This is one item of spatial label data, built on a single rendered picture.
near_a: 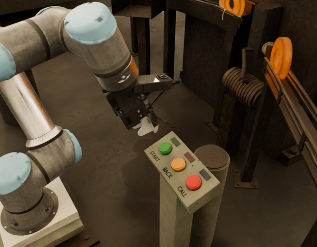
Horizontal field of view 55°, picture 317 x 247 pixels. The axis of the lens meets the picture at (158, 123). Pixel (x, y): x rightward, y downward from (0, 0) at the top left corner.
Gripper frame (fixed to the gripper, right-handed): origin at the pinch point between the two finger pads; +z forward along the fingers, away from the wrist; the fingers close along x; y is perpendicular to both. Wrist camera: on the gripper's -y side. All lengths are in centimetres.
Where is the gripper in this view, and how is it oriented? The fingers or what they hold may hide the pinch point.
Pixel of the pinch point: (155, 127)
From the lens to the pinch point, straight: 83.4
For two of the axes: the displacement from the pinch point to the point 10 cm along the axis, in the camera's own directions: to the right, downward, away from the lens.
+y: -8.1, 5.7, -1.5
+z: 3.0, 6.2, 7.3
